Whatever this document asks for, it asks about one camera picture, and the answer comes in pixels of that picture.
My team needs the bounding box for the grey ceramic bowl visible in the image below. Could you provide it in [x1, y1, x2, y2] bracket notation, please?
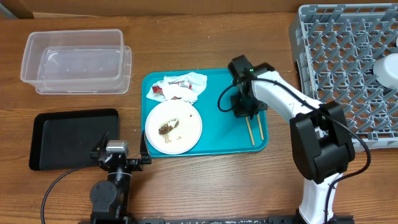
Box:
[373, 53, 398, 89]

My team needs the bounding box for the crumpled white napkin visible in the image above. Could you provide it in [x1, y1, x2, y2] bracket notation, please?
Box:
[146, 72, 208, 105]

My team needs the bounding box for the teal serving tray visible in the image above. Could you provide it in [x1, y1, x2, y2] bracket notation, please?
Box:
[141, 68, 269, 158]

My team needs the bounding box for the grey dishwasher rack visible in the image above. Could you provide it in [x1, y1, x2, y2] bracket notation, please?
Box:
[289, 3, 397, 149]

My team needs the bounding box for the red sauce packet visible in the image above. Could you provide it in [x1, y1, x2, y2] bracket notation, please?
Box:
[152, 86, 163, 95]

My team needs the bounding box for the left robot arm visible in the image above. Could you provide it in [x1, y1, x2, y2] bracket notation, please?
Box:
[90, 132, 152, 223]

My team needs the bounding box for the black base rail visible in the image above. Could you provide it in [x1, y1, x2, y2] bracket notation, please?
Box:
[77, 215, 355, 224]

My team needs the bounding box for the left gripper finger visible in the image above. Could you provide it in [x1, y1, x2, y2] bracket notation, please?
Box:
[93, 131, 109, 152]
[140, 131, 150, 159]

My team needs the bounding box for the wooden chopstick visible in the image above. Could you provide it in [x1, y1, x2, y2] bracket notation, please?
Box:
[245, 117, 255, 146]
[257, 113, 264, 141]

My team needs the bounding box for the black plastic tray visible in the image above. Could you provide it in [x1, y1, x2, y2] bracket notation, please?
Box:
[29, 108, 119, 170]

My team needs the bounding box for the brown food scrap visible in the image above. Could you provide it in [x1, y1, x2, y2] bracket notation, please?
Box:
[158, 118, 179, 135]

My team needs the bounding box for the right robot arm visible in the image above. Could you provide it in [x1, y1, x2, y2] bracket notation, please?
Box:
[228, 57, 355, 223]

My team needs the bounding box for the clear plastic storage bin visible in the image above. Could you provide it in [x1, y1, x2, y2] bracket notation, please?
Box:
[21, 29, 132, 95]

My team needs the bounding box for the large white dinner plate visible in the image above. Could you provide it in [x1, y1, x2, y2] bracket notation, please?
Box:
[144, 100, 203, 155]

